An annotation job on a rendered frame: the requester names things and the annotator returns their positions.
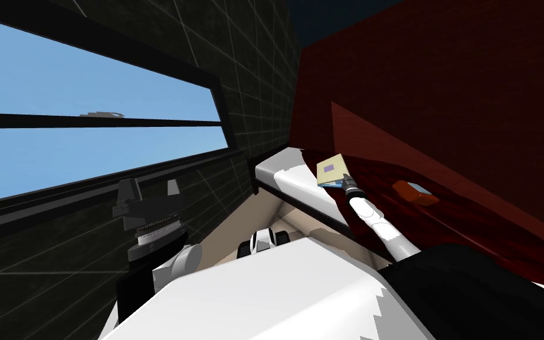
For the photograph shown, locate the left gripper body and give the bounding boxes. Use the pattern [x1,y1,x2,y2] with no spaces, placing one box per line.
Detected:
[112,193,185,232]

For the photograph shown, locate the beige book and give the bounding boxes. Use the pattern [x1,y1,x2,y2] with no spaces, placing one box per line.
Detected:
[316,153,351,189]

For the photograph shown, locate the white counter with black edge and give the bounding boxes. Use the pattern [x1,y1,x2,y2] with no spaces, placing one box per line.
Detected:
[247,146,354,238]

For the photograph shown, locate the orange block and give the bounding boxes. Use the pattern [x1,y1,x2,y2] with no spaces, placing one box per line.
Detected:
[391,179,440,208]

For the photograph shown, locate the black framed window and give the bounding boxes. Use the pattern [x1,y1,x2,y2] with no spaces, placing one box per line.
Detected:
[0,13,236,210]

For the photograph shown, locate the dark red wooden table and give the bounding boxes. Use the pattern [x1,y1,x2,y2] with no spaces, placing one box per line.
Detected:
[288,0,544,298]

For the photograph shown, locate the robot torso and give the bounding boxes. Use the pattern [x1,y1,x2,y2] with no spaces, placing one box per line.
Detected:
[99,227,437,340]

